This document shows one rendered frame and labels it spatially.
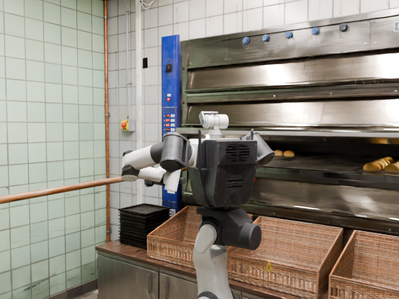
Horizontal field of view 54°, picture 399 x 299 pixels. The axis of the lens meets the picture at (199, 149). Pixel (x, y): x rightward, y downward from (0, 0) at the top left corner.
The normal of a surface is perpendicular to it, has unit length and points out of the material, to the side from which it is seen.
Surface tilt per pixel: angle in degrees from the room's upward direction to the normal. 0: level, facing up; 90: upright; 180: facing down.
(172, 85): 90
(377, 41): 88
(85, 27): 90
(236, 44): 90
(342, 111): 70
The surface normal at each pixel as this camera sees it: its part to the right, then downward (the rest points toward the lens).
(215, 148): -0.90, 0.03
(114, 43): -0.58, 0.05
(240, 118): -0.54, -0.29
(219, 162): 0.45, 0.06
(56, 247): 0.81, 0.04
